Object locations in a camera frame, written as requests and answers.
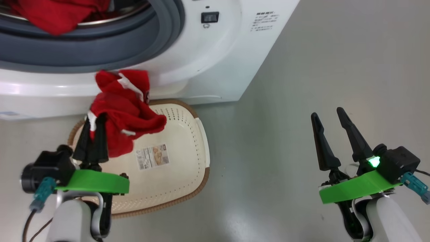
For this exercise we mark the cream perforated basket brown rim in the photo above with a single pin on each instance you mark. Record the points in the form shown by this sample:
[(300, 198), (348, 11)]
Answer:
[(174, 174)]

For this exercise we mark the grey rubber door gasket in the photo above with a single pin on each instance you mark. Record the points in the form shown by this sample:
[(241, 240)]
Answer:
[(100, 57)]

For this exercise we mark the blue energy label sticker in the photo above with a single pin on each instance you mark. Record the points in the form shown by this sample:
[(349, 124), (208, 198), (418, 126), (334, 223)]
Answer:
[(8, 114)]

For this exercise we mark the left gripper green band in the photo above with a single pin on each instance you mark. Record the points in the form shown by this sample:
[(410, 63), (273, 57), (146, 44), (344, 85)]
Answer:
[(90, 181)]

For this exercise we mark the white front-load washing machine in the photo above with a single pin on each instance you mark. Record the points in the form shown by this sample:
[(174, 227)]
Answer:
[(218, 67)]

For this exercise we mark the black printed text sticker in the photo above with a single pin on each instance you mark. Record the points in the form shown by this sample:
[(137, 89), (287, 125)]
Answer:
[(265, 22)]

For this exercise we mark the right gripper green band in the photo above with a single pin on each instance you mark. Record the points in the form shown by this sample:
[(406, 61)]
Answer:
[(356, 190)]

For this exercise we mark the black door latch socket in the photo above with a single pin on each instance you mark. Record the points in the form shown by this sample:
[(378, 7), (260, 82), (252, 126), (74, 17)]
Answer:
[(210, 17)]

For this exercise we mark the printed barcode basket label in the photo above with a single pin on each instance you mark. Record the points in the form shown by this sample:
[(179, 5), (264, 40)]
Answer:
[(153, 157)]

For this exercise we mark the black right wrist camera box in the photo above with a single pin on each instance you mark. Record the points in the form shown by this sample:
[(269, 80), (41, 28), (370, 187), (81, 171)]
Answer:
[(399, 163)]

